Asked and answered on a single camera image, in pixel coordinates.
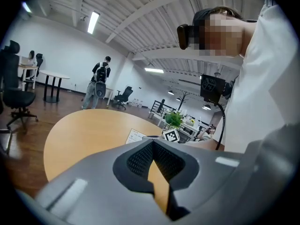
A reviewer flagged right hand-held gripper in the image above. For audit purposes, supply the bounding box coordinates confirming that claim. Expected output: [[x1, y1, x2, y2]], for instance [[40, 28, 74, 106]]
[[161, 128, 188, 144]]

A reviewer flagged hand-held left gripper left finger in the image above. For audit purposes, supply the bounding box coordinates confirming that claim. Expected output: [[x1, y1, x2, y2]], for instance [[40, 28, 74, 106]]
[[35, 139, 175, 225]]

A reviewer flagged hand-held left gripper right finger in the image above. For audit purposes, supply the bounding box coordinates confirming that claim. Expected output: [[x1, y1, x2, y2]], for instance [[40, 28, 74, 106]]
[[153, 122, 300, 225]]

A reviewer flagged white card stand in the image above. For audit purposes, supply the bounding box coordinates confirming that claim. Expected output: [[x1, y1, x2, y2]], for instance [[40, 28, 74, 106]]
[[126, 128, 147, 145]]

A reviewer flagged green potted plant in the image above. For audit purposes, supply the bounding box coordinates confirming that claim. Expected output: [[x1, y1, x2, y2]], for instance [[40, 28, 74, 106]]
[[164, 111, 185, 130]]

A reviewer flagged white office desk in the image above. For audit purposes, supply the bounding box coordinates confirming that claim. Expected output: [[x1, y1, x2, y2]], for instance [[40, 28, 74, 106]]
[[180, 121, 200, 141]]

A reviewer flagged black metal railing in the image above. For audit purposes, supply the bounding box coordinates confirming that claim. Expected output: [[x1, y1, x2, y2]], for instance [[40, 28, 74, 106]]
[[151, 99, 170, 114]]

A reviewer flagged black coat rack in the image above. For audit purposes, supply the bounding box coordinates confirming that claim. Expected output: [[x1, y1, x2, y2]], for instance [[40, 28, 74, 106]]
[[177, 90, 192, 113]]

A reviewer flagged black box device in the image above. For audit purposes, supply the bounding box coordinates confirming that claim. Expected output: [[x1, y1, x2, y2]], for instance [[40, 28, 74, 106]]
[[200, 74, 226, 104]]

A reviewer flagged small white desk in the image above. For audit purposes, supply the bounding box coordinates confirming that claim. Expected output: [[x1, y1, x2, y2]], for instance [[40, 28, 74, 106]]
[[103, 87, 114, 106]]

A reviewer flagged black and white backpack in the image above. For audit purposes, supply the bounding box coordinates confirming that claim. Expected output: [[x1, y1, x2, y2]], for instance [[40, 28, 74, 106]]
[[93, 62, 109, 98]]

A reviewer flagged person's white shirt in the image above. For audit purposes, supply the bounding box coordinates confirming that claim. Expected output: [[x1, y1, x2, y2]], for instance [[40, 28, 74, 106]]
[[212, 3, 300, 153]]

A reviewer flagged person's head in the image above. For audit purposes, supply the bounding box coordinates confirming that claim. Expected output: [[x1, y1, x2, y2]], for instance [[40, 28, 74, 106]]
[[192, 6, 257, 58]]

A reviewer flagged round white table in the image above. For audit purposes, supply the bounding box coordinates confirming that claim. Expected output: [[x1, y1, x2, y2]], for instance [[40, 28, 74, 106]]
[[38, 69, 71, 104]]

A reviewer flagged large black office chair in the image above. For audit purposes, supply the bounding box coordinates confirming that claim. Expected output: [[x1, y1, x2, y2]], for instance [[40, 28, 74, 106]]
[[0, 40, 39, 134]]

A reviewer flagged black cable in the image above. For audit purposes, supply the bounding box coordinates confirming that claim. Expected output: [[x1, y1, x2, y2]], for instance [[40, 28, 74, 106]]
[[215, 101, 226, 150]]

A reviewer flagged black head-worn camera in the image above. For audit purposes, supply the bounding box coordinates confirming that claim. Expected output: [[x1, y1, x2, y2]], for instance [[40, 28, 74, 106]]
[[177, 23, 195, 51]]

